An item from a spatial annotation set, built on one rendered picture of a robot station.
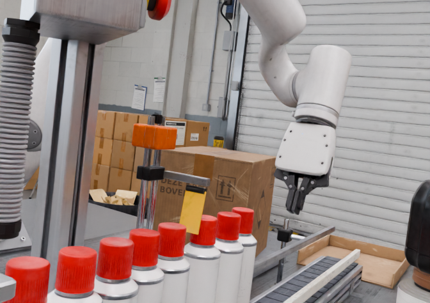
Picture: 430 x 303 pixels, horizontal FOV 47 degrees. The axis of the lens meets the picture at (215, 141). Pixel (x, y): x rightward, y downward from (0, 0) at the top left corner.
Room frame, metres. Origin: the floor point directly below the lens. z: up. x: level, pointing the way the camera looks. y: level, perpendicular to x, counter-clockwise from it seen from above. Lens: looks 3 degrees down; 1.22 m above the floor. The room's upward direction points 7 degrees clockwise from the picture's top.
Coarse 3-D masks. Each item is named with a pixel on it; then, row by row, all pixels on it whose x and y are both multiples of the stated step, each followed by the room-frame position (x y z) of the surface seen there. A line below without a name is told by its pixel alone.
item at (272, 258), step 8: (320, 232) 1.21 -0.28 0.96; (328, 232) 1.26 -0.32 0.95; (304, 240) 1.11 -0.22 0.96; (312, 240) 1.15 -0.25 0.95; (288, 248) 1.02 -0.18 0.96; (296, 248) 1.06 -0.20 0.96; (272, 256) 0.94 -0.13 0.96; (280, 256) 0.98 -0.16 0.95; (256, 264) 0.88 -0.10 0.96; (264, 264) 0.91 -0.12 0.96
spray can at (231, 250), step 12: (228, 216) 0.66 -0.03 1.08; (240, 216) 0.68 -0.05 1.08; (228, 228) 0.66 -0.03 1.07; (216, 240) 0.67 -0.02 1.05; (228, 240) 0.67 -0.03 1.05; (228, 252) 0.65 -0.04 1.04; (240, 252) 0.66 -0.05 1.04; (228, 264) 0.66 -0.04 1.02; (240, 264) 0.67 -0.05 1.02; (228, 276) 0.66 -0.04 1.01; (240, 276) 0.67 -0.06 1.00; (228, 288) 0.66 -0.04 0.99; (216, 300) 0.66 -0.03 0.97; (228, 300) 0.66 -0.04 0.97
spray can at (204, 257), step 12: (204, 216) 0.64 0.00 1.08; (204, 228) 0.62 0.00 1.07; (216, 228) 0.64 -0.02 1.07; (192, 240) 0.63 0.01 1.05; (204, 240) 0.62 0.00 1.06; (192, 252) 0.62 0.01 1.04; (204, 252) 0.62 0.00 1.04; (216, 252) 0.63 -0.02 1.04; (192, 264) 0.62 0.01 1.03; (204, 264) 0.61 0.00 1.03; (216, 264) 0.63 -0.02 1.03; (192, 276) 0.62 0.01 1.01; (204, 276) 0.62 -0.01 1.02; (216, 276) 0.63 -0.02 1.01; (192, 288) 0.61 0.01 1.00; (204, 288) 0.62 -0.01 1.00; (216, 288) 0.64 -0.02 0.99; (192, 300) 0.61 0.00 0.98; (204, 300) 0.62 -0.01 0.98
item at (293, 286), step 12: (324, 264) 1.23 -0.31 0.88; (300, 276) 1.11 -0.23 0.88; (312, 276) 1.12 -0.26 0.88; (336, 276) 1.14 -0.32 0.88; (276, 288) 1.00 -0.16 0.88; (288, 288) 1.01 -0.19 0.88; (300, 288) 1.02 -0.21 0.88; (324, 288) 1.04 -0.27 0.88; (264, 300) 0.93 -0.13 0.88; (276, 300) 0.93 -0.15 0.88; (312, 300) 0.96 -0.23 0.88
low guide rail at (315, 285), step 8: (352, 256) 1.20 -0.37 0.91; (336, 264) 1.11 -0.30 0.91; (344, 264) 1.14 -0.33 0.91; (328, 272) 1.04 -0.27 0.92; (336, 272) 1.08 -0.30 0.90; (320, 280) 0.98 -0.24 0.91; (328, 280) 1.03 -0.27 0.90; (304, 288) 0.92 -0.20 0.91; (312, 288) 0.94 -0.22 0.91; (320, 288) 0.99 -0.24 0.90; (296, 296) 0.87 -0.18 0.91; (304, 296) 0.90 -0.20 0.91
